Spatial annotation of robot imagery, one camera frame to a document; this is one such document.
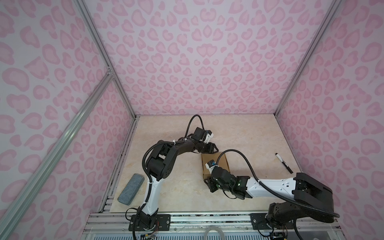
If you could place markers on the aluminium frame post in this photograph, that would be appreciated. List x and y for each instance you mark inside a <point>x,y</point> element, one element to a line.
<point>320,33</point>
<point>91,26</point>

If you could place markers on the aluminium frame post right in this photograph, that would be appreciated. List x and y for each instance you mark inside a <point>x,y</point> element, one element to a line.
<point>320,33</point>

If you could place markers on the brown cardboard paper box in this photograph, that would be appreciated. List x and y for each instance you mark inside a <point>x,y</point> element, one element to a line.
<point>209,160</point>

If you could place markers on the black marker pen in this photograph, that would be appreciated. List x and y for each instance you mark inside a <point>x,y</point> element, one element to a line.
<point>284,163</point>

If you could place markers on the diagonal aluminium frame bar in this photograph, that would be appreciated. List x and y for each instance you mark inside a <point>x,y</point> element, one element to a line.
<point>21,204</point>

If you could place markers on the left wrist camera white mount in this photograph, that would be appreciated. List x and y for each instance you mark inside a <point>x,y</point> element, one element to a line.
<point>209,135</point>

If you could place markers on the aluminium frame post left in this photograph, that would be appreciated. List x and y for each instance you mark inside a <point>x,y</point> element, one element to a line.
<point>91,26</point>

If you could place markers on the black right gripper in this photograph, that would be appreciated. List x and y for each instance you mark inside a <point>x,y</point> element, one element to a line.
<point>209,183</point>

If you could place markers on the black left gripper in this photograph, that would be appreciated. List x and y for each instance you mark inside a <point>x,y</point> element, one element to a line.
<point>210,148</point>

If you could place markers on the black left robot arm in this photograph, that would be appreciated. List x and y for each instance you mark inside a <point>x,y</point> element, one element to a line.
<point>158,163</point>

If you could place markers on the grey whiteboard eraser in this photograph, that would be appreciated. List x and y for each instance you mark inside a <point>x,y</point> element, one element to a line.
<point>131,189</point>

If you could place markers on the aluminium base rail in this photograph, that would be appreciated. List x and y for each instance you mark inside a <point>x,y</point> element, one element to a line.
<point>208,226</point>

